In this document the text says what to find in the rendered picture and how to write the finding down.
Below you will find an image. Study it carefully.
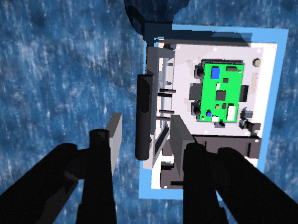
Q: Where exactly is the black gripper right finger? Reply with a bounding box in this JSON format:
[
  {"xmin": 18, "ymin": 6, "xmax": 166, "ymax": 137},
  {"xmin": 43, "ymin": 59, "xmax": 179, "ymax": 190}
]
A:
[{"xmin": 169, "ymin": 115, "xmax": 298, "ymax": 224}]

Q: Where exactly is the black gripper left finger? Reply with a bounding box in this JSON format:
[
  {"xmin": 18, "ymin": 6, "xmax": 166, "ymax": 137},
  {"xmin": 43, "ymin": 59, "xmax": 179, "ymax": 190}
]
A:
[{"xmin": 0, "ymin": 113, "xmax": 122, "ymax": 224}]

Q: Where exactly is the green circuit board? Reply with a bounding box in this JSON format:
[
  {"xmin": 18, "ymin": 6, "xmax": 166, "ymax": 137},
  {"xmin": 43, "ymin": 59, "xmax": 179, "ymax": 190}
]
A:
[{"xmin": 199, "ymin": 64, "xmax": 244, "ymax": 122}]

